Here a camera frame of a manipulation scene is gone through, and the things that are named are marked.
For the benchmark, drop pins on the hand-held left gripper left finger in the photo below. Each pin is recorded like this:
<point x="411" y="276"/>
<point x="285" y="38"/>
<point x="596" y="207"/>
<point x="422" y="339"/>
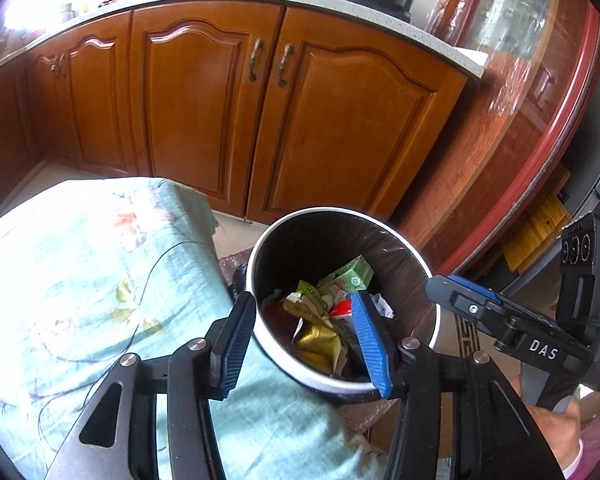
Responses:
<point x="235" y="345"/>

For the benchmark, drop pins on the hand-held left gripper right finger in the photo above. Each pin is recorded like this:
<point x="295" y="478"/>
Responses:
<point x="370" y="345"/>

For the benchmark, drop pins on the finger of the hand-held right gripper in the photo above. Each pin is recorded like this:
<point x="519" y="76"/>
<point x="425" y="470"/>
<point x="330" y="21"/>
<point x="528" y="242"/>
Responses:
<point x="480" y="290"/>
<point x="465" y="305"/>

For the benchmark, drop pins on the white printed packet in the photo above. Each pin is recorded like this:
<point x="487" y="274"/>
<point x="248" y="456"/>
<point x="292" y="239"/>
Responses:
<point x="341" y="307"/>

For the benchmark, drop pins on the gold wrapper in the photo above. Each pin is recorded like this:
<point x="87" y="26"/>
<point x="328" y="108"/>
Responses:
<point x="317" y="342"/>

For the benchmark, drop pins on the red wrapper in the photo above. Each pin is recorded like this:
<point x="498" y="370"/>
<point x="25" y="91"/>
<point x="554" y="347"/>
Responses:
<point x="280" y="317"/>

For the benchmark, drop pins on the green carton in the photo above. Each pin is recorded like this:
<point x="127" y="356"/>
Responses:
<point x="352" y="275"/>

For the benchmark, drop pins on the yellow green snack wrapper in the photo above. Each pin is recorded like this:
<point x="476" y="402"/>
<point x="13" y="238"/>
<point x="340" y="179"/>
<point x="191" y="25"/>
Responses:
<point x="307" y="300"/>

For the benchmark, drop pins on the white rimmed trash bin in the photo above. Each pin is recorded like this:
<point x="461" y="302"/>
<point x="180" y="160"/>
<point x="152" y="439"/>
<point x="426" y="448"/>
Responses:
<point x="305" y="245"/>

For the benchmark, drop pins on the person's right hand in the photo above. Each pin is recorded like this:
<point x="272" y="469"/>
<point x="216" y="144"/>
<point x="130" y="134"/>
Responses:
<point x="555" y="435"/>

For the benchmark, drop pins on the patterned floor rug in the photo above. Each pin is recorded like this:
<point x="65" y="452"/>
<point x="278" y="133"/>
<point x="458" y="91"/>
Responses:
<point x="467" y="330"/>

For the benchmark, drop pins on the yellow slatted board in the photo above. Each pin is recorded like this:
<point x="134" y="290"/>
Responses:
<point x="535" y="232"/>

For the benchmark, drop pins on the red wooden glass cabinet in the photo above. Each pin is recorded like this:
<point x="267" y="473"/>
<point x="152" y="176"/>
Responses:
<point x="480" y="160"/>

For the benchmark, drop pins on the light green floral tablecloth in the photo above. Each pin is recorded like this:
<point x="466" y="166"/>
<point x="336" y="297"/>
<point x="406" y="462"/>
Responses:
<point x="80" y="285"/>

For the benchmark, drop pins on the wooden lower kitchen cabinets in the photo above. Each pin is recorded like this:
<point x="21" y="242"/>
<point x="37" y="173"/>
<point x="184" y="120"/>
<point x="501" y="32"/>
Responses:
<point x="195" y="110"/>

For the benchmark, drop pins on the speckled kitchen countertop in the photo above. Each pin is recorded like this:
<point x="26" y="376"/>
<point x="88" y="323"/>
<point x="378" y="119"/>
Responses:
<point x="430" y="47"/>

